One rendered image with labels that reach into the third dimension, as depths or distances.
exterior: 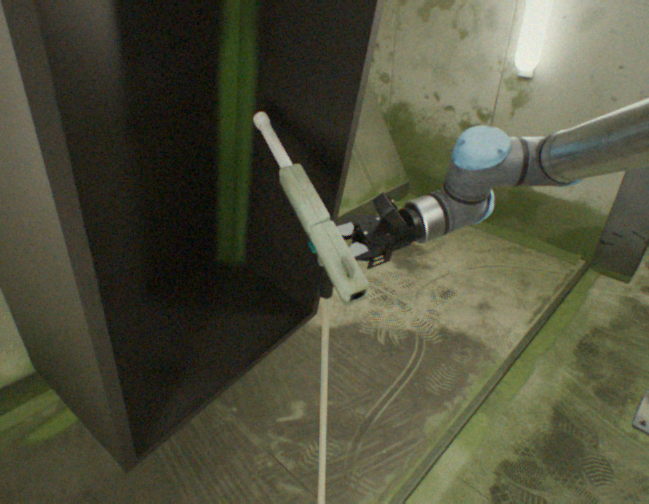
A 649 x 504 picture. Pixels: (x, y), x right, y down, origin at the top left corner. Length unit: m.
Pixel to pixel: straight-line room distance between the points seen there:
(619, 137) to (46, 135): 0.67
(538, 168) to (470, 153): 0.13
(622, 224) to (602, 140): 1.79
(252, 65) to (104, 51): 0.33
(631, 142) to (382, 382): 1.22
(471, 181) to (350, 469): 0.94
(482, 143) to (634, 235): 1.74
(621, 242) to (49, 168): 2.37
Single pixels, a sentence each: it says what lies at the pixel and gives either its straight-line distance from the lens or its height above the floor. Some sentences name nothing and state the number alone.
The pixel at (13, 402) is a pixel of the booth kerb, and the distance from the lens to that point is 1.86.
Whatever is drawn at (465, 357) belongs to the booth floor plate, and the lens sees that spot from 1.83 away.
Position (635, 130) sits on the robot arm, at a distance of 0.69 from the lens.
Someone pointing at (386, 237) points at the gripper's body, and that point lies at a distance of 0.85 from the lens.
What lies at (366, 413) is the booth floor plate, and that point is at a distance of 1.59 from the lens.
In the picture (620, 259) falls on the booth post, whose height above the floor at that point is 0.11.
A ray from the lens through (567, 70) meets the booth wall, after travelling 2.42.
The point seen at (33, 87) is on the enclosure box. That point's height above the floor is 1.20.
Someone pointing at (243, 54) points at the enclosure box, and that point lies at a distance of 1.13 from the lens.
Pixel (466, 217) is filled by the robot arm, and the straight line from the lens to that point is 0.93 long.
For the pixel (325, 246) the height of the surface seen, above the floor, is 0.89.
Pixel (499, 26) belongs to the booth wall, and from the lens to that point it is 2.52.
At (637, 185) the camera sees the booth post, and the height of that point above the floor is 0.48.
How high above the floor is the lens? 1.29
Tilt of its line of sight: 32 degrees down
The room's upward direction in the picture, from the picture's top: straight up
